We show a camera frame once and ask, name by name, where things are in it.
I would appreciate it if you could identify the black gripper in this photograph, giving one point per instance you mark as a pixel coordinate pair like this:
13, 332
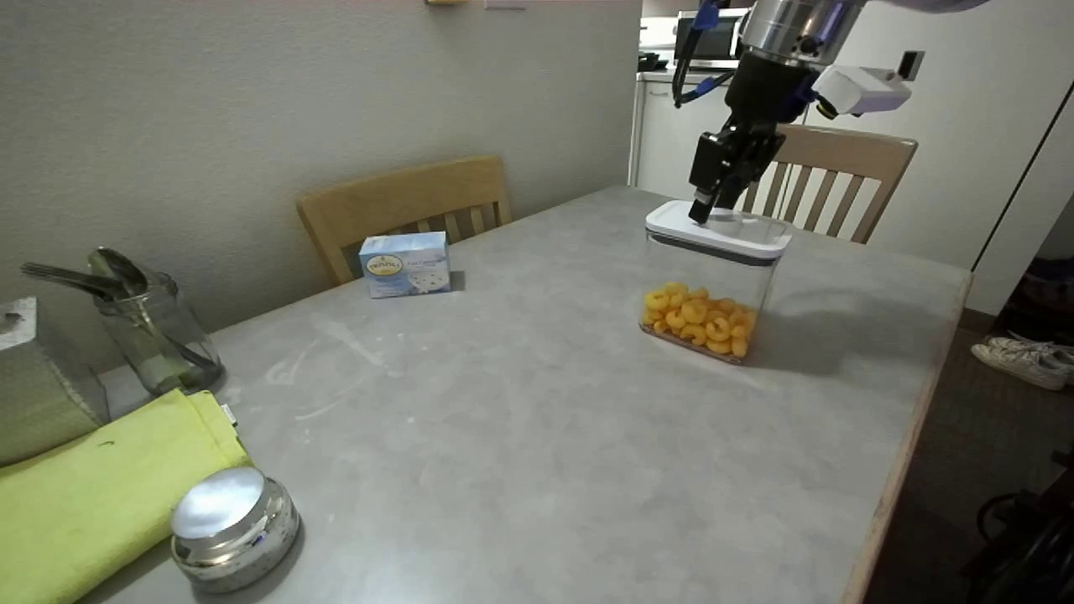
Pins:
775, 95

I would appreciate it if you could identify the white rectangular container lid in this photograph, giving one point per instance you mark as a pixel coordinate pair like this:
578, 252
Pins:
739, 236

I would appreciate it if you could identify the clear plastic storage container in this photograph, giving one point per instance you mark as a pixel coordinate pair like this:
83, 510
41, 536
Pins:
762, 294

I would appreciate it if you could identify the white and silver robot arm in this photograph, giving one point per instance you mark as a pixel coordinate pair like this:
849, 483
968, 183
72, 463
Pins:
800, 23

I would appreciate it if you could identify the white kitchen cabinet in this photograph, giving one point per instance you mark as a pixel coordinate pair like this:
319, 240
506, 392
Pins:
666, 134

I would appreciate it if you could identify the microwave oven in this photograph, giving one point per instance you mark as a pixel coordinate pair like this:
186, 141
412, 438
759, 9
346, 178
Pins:
705, 38

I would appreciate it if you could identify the wooden chair with slatted back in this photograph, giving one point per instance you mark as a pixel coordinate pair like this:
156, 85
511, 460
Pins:
876, 155

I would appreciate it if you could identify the orange snack pieces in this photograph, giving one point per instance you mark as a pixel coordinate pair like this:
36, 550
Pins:
701, 321

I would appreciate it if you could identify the wooden chair with solid backrest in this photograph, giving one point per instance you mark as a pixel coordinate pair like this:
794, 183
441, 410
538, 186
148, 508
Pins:
393, 199

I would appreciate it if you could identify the light blue cardboard box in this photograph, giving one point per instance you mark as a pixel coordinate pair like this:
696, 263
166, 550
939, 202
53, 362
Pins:
404, 266

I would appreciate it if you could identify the white shoes on floor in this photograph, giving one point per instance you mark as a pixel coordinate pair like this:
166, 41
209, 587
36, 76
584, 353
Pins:
1024, 362

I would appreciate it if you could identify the round silver metal tin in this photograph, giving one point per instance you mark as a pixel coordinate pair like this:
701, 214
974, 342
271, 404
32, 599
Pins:
232, 524

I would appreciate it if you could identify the lime green cloth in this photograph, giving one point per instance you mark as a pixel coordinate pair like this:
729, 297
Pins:
88, 490

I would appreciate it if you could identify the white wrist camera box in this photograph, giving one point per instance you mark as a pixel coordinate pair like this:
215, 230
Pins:
863, 87

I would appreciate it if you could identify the black wheeled frame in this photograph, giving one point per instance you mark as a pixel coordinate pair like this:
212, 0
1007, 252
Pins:
1028, 549

